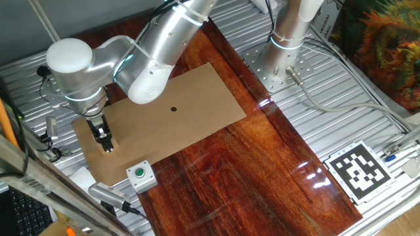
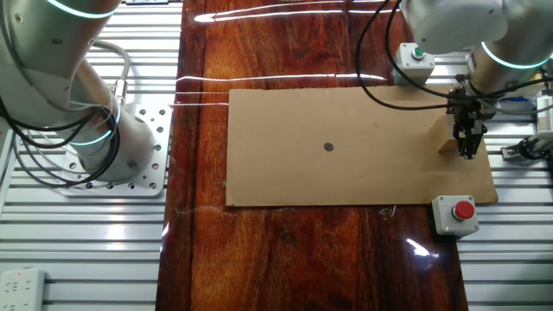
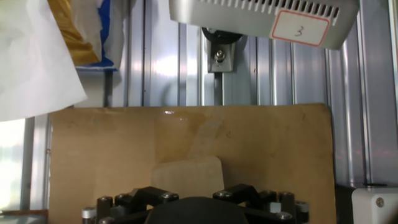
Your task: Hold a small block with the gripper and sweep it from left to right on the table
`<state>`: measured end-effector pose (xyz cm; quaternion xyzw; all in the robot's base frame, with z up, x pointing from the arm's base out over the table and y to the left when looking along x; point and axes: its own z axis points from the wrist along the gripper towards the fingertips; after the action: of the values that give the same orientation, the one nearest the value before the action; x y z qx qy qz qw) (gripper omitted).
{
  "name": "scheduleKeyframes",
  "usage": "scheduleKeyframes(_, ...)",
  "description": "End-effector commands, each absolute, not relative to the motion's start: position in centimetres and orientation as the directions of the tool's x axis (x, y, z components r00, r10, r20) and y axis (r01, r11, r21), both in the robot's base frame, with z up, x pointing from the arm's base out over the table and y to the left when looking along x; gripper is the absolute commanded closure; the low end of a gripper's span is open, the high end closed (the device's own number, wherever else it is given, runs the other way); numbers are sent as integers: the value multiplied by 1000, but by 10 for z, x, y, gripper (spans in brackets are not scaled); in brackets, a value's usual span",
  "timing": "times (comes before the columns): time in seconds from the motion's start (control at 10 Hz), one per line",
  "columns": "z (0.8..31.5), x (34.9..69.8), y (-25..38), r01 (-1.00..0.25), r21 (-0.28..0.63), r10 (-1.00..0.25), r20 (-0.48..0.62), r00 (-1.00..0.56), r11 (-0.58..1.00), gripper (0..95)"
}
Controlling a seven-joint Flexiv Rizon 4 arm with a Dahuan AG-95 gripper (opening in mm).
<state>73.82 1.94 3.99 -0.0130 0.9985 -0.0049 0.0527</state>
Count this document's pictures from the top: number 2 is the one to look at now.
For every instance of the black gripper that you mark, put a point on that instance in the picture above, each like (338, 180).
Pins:
(466, 108)

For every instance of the light wooden block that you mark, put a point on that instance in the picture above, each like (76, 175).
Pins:
(443, 129)

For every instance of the blue package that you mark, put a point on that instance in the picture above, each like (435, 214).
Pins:
(518, 105)

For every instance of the grey box with green button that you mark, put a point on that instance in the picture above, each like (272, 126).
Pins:
(421, 69)

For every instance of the grey box with red button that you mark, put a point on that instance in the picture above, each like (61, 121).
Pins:
(449, 220)

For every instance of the brown cardboard sheet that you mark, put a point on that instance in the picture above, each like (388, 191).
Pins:
(345, 173)

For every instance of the glossy red-brown wooden board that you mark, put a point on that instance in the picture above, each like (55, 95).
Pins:
(302, 259)

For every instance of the white power strip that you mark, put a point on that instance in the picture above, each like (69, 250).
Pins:
(21, 289)

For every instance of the small metal angle bracket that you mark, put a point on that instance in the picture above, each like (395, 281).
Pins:
(510, 152)

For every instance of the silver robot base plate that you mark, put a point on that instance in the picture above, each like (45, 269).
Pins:
(151, 173)

